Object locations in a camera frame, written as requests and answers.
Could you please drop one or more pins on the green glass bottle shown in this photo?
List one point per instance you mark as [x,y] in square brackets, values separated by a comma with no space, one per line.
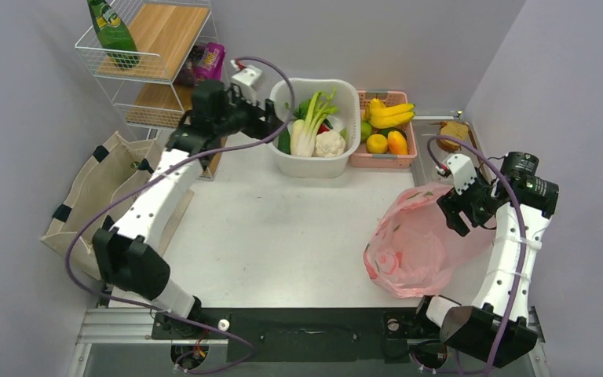
[113,35]

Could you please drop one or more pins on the red chili pepper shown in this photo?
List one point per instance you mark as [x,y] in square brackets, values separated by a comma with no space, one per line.
[323,128]

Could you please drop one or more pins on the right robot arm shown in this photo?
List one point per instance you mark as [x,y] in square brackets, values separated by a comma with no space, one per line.
[493,326]

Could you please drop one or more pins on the dark green cucumber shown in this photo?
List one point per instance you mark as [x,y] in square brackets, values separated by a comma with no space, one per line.
[284,141]

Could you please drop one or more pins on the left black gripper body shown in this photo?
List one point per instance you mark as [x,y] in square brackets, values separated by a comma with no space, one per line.
[245,116]

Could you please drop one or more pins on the purple snack packet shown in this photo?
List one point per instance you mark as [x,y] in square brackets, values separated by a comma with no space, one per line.
[203,62]

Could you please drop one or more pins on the orange yellow mango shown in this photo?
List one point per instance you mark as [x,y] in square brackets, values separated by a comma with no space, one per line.
[397,143]

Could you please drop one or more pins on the beige canvas tote bag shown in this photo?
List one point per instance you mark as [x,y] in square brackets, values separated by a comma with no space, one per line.
[110,172]

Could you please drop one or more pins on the green lime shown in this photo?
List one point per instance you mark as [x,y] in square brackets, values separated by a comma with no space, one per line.
[365,131]

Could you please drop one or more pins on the white plastic tub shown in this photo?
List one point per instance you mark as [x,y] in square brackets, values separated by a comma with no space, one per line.
[347,118]

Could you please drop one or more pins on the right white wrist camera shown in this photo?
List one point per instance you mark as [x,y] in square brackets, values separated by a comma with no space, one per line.
[460,168]

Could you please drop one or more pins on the metal tray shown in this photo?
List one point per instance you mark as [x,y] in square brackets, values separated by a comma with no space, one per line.
[423,168]

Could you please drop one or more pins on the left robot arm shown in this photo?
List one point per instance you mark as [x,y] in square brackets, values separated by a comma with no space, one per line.
[126,253]

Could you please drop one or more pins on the pink plastic basket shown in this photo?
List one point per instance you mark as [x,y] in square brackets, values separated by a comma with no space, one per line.
[362,159]

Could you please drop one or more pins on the pink plastic grocery bag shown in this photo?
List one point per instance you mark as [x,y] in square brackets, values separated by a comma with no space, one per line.
[412,252]

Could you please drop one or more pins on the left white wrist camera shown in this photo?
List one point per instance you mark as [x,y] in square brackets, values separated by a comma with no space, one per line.
[247,78]

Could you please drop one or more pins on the slice of bread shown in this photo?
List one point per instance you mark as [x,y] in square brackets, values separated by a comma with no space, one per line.
[454,129]

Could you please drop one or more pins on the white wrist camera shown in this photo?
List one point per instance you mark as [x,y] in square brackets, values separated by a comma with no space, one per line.
[460,168]
[247,78]

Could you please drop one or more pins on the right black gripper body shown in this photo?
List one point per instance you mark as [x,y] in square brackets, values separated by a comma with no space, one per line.
[475,202]

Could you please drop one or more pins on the yellow lemon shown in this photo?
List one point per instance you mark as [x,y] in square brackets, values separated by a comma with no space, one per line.
[377,144]

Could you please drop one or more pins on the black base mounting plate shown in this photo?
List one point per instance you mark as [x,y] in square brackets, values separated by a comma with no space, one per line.
[392,335]

